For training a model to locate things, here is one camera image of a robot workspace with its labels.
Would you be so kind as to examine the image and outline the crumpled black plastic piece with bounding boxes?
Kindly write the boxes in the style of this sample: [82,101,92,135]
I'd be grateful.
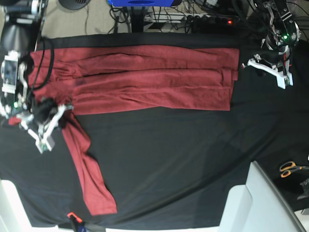
[297,179,309,200]

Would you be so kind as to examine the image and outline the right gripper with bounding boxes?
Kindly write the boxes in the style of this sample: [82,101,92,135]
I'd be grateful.
[16,98,73,145]

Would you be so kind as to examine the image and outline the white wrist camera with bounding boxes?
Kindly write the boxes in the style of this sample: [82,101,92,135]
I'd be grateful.
[35,136,55,154]
[276,72,294,89]

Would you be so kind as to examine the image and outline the maroon long-sleeve T-shirt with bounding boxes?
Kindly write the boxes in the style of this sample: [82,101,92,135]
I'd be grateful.
[8,45,239,217]

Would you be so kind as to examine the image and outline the dark round fan base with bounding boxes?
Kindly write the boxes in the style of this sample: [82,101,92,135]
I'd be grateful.
[58,0,90,10]

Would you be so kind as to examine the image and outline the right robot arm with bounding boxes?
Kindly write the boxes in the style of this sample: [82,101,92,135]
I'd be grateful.
[0,0,72,153]

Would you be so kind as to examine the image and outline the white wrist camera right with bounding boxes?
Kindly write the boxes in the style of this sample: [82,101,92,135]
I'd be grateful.
[35,136,55,154]

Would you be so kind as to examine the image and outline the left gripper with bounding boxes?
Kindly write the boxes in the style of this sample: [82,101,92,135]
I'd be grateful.
[241,45,293,80]

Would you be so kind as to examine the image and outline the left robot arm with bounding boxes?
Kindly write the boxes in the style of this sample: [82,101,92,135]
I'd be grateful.
[241,0,301,89]

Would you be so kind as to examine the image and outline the white power strip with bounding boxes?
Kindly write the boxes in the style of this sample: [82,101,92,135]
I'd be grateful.
[144,12,240,26]

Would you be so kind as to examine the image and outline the black table cloth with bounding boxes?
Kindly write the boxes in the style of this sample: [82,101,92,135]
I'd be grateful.
[0,33,309,230]

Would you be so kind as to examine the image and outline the black stand post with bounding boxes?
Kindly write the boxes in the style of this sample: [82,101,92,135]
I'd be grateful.
[130,7,147,33]

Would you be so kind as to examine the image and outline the yellow-handled scissors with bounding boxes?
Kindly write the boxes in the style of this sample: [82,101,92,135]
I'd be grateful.
[279,161,309,178]

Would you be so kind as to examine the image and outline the blue clamp at bottom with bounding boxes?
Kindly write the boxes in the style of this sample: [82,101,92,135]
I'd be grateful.
[67,212,88,232]

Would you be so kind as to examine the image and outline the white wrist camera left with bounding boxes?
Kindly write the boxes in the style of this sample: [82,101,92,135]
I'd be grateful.
[276,72,294,89]

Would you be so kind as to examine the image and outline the blue plastic box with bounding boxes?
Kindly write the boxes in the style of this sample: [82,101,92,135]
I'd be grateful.
[107,0,174,7]

